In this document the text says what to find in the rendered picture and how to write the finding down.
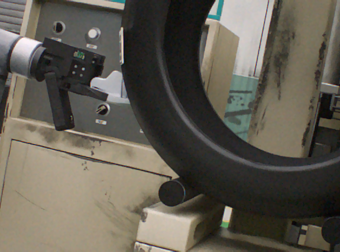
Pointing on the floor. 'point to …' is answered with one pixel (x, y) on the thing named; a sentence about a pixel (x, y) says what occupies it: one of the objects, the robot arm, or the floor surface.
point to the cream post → (288, 92)
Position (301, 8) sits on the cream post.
